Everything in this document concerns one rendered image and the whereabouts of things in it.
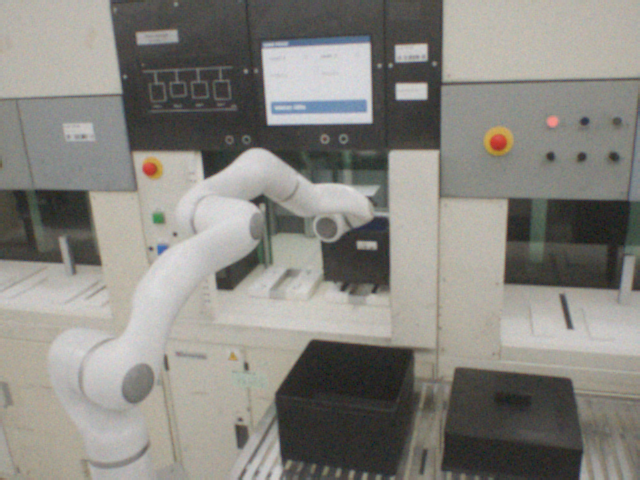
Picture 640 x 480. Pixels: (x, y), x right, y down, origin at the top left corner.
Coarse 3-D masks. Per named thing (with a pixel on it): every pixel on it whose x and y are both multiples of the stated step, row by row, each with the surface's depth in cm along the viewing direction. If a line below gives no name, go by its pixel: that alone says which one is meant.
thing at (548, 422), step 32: (480, 384) 145; (512, 384) 144; (544, 384) 143; (448, 416) 133; (480, 416) 133; (512, 416) 132; (544, 416) 131; (576, 416) 131; (448, 448) 129; (480, 448) 127; (512, 448) 125; (544, 448) 122; (576, 448) 121
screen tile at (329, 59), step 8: (320, 56) 148; (328, 56) 148; (336, 56) 147; (344, 56) 147; (352, 56) 146; (320, 64) 149; (328, 64) 148; (336, 64) 148; (344, 64) 147; (352, 64) 147; (360, 64) 146; (352, 72) 147; (360, 72) 147; (320, 80) 150; (328, 80) 150; (336, 80) 149; (344, 80) 149; (352, 80) 148; (360, 80) 148; (320, 88) 151; (328, 88) 150; (336, 88) 150; (344, 88) 149; (352, 88) 149; (360, 88) 148
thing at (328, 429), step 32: (320, 352) 157; (352, 352) 154; (384, 352) 151; (288, 384) 141; (320, 384) 160; (352, 384) 157; (384, 384) 155; (288, 416) 133; (320, 416) 130; (352, 416) 128; (384, 416) 125; (288, 448) 136; (320, 448) 133; (352, 448) 131; (384, 448) 128
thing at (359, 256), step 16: (368, 192) 184; (336, 240) 185; (352, 240) 183; (368, 240) 181; (384, 240) 180; (336, 256) 187; (352, 256) 185; (368, 256) 184; (384, 256) 182; (336, 272) 189; (352, 272) 188; (368, 272) 186; (384, 272) 184
